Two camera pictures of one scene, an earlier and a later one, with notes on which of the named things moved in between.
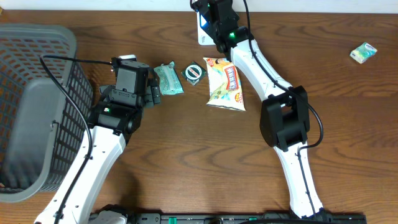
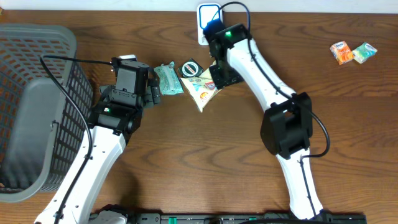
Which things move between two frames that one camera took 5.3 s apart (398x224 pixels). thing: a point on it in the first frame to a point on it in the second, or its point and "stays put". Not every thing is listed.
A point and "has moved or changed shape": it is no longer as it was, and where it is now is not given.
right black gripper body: (209, 27) to (222, 73)
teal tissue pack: (363, 52) stays put
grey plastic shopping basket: (46, 101) stays put
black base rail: (245, 218) stays put
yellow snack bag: (225, 86) to (203, 88)
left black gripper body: (154, 96) stays put
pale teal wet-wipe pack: (168, 78) stays put
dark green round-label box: (193, 72) has moved or changed shape
